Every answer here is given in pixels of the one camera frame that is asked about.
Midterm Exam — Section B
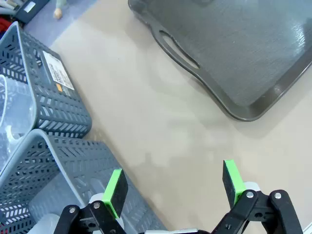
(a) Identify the dark grey plastic serving tray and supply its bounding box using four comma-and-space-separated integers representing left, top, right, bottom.
128, 0, 312, 122

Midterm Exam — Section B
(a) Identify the grey perforated plastic basket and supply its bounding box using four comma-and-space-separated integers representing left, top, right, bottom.
0, 129, 169, 234

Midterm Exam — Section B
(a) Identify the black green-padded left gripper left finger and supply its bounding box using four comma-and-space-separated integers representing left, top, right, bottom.
53, 168, 137, 234

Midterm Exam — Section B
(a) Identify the clear plastic measuring beaker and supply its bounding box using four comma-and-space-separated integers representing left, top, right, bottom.
0, 74, 37, 169

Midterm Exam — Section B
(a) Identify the dark grey storage box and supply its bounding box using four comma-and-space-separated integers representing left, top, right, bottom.
13, 0, 51, 24

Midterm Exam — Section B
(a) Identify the grey perforated basket with label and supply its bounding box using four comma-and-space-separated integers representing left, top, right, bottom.
0, 21, 93, 139

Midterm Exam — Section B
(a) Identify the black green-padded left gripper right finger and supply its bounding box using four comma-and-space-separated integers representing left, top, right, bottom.
211, 159, 304, 234

